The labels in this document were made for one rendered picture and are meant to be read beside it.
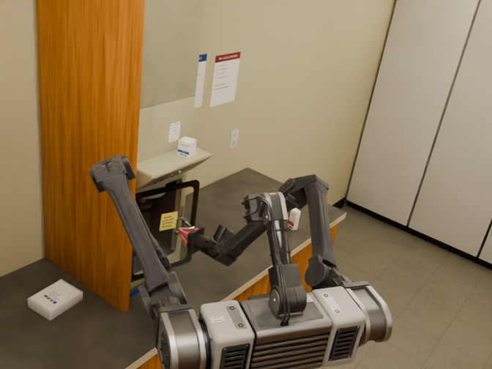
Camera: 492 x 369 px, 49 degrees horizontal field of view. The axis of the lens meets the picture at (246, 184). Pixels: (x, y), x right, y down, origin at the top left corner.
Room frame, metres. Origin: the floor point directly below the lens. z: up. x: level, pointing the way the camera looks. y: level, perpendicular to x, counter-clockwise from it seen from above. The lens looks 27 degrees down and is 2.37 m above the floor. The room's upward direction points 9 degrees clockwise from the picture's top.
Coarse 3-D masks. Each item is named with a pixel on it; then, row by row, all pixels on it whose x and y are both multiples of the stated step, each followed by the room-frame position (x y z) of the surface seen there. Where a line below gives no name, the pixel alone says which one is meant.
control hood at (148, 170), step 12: (156, 156) 1.82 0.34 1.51; (168, 156) 1.83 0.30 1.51; (180, 156) 1.85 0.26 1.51; (192, 156) 1.87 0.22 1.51; (204, 156) 1.88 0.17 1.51; (144, 168) 1.70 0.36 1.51; (156, 168) 1.72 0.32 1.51; (168, 168) 1.73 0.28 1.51; (180, 168) 1.77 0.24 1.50; (192, 168) 1.95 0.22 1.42; (144, 180) 1.67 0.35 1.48
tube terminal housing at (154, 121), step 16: (192, 96) 1.97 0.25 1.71; (144, 112) 1.76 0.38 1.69; (160, 112) 1.83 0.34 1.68; (176, 112) 1.90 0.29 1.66; (192, 112) 1.97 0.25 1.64; (144, 128) 1.77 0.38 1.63; (160, 128) 1.83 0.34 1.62; (144, 144) 1.77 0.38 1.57; (160, 144) 1.84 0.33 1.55; (176, 144) 1.91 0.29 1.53; (176, 176) 1.93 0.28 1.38
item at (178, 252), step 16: (144, 192) 1.75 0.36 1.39; (160, 192) 1.80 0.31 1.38; (176, 192) 1.85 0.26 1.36; (192, 192) 1.90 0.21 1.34; (144, 208) 1.75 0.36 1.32; (160, 208) 1.80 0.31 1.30; (176, 208) 1.85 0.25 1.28; (192, 208) 1.90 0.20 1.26; (176, 224) 1.86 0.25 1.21; (192, 224) 1.91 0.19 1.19; (160, 240) 1.81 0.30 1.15; (176, 240) 1.86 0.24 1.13; (176, 256) 1.87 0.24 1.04
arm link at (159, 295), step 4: (156, 288) 1.13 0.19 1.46; (160, 288) 1.13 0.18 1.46; (164, 288) 1.12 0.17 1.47; (168, 288) 1.11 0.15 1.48; (152, 292) 1.12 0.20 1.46; (156, 292) 1.11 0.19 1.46; (160, 292) 1.10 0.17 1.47; (164, 292) 1.10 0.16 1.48; (168, 292) 1.10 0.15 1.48; (152, 296) 1.10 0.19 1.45; (156, 296) 1.09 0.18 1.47; (160, 296) 1.09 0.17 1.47; (164, 296) 1.09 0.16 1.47; (172, 296) 1.11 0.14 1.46; (152, 300) 1.08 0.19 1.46; (156, 300) 1.08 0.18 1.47; (152, 304) 1.07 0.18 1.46
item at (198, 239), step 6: (192, 234) 1.75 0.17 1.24; (198, 234) 1.77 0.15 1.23; (192, 240) 1.75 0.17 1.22; (198, 240) 1.75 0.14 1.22; (204, 240) 1.74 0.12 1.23; (210, 240) 1.76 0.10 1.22; (192, 246) 1.75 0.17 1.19; (198, 246) 1.73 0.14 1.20; (204, 246) 1.72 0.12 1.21; (192, 252) 1.75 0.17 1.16
